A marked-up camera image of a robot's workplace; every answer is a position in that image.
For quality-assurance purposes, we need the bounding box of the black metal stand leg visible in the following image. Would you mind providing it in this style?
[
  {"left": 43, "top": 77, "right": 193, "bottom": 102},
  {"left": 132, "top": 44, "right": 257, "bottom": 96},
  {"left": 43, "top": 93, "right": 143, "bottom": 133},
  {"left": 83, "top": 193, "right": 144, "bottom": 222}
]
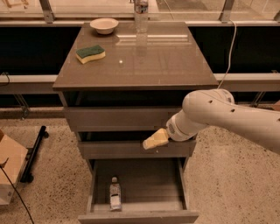
[{"left": 20, "top": 126, "right": 49, "bottom": 183}]

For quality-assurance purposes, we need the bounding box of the grey drawer cabinet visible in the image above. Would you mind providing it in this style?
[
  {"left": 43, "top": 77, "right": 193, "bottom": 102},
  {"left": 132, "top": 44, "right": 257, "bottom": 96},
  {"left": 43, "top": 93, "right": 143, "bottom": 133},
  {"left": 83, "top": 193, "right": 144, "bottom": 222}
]
[{"left": 52, "top": 21, "right": 220, "bottom": 224}]

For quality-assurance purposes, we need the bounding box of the clear plastic water bottle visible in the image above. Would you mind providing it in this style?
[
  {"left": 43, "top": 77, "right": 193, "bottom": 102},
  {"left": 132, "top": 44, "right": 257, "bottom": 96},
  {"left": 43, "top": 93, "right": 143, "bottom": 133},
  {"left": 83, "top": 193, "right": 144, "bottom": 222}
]
[{"left": 109, "top": 176, "right": 122, "bottom": 211}]

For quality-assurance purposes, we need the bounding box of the white ceramic bowl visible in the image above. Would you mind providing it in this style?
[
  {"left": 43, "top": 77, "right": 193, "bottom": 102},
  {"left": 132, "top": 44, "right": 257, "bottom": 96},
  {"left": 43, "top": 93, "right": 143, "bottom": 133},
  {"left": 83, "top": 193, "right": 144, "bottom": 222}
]
[{"left": 90, "top": 18, "right": 119, "bottom": 35}]

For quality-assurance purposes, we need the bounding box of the green yellow sponge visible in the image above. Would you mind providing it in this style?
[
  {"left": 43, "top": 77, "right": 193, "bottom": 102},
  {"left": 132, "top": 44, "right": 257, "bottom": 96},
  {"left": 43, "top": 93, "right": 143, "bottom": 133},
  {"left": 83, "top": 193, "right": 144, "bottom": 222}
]
[{"left": 76, "top": 45, "right": 106, "bottom": 64}]

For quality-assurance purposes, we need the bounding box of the grey top drawer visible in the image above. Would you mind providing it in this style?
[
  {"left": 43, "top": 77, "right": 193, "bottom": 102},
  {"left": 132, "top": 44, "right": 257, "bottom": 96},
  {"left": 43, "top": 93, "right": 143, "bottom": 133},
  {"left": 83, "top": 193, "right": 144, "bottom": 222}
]
[{"left": 64, "top": 107, "right": 180, "bottom": 132}]

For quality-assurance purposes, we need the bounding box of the grey middle drawer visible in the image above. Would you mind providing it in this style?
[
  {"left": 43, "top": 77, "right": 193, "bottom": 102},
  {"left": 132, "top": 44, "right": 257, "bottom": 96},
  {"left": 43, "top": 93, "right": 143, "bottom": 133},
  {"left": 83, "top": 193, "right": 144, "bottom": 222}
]
[{"left": 78, "top": 140, "right": 196, "bottom": 159}]

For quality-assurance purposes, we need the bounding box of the black cable on floor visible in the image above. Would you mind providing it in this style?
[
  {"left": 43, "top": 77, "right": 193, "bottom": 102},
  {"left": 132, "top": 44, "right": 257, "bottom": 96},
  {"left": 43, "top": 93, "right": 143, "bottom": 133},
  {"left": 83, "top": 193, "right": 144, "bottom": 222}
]
[{"left": 0, "top": 165, "right": 35, "bottom": 224}]

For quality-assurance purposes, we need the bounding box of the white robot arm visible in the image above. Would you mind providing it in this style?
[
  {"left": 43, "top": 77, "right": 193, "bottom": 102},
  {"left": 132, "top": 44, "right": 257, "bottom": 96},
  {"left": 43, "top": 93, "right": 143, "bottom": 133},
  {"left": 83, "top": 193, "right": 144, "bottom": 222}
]
[{"left": 143, "top": 89, "right": 280, "bottom": 154}]

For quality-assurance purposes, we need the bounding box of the grey open bottom drawer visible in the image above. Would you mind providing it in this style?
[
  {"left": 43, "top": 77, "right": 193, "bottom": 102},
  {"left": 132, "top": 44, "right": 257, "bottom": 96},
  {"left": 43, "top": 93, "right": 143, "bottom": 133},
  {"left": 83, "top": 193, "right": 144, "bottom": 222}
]
[{"left": 79, "top": 158, "right": 199, "bottom": 224}]

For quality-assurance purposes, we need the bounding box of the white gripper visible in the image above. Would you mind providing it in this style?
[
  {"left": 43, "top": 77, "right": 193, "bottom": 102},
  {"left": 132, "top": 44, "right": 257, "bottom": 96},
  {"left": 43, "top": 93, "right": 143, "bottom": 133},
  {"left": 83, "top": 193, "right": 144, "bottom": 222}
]
[{"left": 143, "top": 109, "right": 207, "bottom": 150}]

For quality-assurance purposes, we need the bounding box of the tall clear bottle on counter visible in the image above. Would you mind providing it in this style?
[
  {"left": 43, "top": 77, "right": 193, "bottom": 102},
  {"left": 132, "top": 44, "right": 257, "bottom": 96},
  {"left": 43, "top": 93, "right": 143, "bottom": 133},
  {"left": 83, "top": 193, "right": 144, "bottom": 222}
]
[{"left": 134, "top": 0, "right": 149, "bottom": 33}]

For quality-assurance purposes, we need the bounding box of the cardboard box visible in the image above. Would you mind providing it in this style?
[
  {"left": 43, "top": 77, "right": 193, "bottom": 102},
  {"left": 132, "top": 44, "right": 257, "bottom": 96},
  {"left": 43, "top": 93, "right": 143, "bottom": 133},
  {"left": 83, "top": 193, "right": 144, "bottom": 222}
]
[{"left": 0, "top": 130, "right": 27, "bottom": 206}]

